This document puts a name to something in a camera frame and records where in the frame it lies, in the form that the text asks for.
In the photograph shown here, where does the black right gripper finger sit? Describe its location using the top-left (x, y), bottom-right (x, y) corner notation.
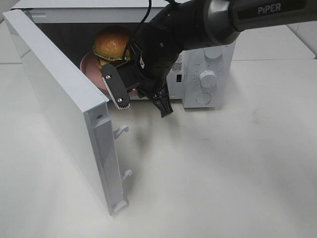
top-left (148, 83), bottom-right (173, 118)

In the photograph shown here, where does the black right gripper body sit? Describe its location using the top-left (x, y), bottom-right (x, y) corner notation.
top-left (118, 17), bottom-right (183, 97)

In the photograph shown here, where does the white round door release button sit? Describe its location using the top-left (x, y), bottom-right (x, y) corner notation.
top-left (196, 93), bottom-right (211, 105)

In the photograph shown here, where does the burger with lettuce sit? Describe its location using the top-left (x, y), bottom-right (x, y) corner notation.
top-left (92, 25), bottom-right (131, 69)

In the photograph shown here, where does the pink round plate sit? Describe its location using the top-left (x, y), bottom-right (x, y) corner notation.
top-left (80, 51), bottom-right (138, 97)

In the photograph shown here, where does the white microwave door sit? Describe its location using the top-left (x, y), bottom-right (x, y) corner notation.
top-left (4, 9), bottom-right (132, 214)

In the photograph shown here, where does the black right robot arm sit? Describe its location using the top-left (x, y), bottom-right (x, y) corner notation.
top-left (112, 0), bottom-right (317, 117)

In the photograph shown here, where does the white lower microwave knob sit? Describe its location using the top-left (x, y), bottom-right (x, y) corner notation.
top-left (199, 70), bottom-right (217, 88)

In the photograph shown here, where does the white microwave knob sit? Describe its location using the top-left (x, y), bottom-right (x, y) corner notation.
top-left (199, 70), bottom-right (217, 88)
top-left (204, 46), bottom-right (222, 59)

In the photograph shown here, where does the white upper microwave knob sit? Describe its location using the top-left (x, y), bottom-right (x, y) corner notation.
top-left (204, 46), bottom-right (222, 59)

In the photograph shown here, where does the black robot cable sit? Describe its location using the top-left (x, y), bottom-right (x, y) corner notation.
top-left (121, 0), bottom-right (179, 62)

